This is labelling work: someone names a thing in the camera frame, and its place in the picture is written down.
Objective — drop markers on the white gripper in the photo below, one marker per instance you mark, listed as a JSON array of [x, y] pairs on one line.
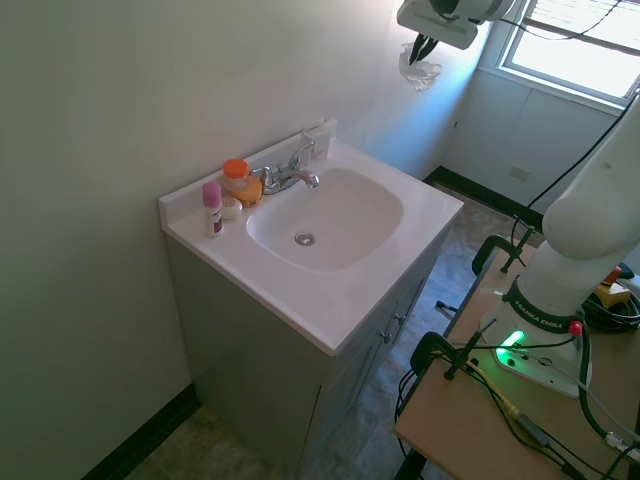
[[425, 22]]

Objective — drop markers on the white tissue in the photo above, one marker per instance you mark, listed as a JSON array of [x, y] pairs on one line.
[[420, 75]]

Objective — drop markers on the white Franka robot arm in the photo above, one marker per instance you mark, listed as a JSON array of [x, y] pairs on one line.
[[575, 235]]

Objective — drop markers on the white rectangular box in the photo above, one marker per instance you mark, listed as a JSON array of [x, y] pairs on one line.
[[320, 142]]

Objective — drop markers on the window with blinds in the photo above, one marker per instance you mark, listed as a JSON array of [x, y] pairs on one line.
[[575, 45]]

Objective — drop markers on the black baseboard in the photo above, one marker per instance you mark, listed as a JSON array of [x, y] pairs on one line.
[[480, 192], [145, 430]]

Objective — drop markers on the chrome sink faucet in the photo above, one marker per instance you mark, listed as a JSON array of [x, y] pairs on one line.
[[285, 180]]

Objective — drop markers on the black table clamp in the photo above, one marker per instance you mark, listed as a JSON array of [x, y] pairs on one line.
[[487, 247], [425, 347]]

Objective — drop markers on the chrome sink drain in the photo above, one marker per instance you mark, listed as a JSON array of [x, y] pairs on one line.
[[305, 238]]

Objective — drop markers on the clear jar with orange lid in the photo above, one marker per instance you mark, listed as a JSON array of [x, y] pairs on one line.
[[236, 172]]

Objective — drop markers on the short orange jar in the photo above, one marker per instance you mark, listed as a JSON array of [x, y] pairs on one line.
[[250, 195]]

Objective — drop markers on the white vanity sink top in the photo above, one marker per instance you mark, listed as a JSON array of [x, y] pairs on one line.
[[360, 290]]

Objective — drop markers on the small round white container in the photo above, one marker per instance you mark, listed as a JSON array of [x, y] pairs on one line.
[[232, 209]]

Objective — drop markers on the pink capped deodorant stick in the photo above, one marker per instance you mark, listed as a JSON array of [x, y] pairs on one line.
[[212, 215]]

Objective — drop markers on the metal cabinet knob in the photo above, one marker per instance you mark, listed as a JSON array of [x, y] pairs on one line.
[[385, 336], [399, 318]]

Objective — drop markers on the yellow emergency stop box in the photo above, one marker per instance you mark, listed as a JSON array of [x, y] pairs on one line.
[[617, 295]]

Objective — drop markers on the grey vanity cabinet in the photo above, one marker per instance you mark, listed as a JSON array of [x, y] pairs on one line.
[[250, 350]]

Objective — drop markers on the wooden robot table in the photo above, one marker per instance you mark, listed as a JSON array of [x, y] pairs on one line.
[[465, 430]]

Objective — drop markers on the white wall outlet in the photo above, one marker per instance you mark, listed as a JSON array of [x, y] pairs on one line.
[[519, 173]]

